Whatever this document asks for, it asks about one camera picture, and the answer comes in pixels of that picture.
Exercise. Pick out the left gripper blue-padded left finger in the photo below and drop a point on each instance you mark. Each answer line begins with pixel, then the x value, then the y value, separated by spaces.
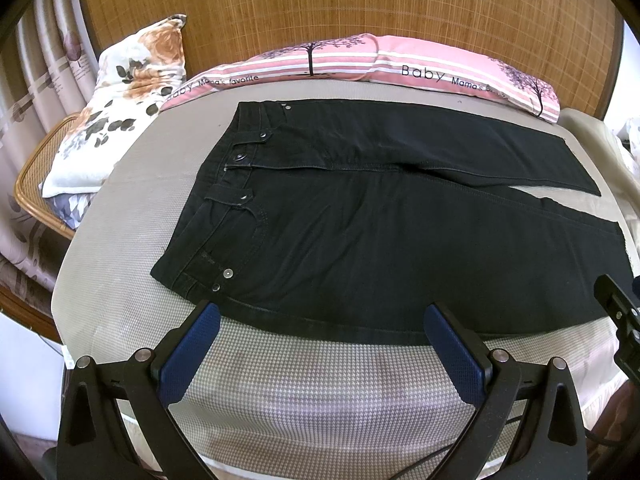
pixel 93 442

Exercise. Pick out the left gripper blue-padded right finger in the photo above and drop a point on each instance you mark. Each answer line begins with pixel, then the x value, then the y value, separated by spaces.
pixel 550 442

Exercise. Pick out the black denim pants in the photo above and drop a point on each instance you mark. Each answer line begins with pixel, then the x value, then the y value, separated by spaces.
pixel 343 220

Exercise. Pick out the beige woven bed mat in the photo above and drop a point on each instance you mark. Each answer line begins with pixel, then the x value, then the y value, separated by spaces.
pixel 262 404

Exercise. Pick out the rattan wicker chair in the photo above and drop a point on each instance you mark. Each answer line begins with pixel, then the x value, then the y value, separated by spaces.
pixel 27 185

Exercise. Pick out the bamboo wooden headboard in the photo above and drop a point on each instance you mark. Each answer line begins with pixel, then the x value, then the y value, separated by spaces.
pixel 573 44

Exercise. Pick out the pink striped Baby pillow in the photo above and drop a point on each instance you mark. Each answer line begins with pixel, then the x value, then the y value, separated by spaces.
pixel 399 61

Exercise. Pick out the white floral pillow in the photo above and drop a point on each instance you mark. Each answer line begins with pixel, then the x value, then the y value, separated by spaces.
pixel 135 78

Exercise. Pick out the beige patterned curtain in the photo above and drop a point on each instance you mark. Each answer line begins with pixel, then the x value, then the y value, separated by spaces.
pixel 47 74

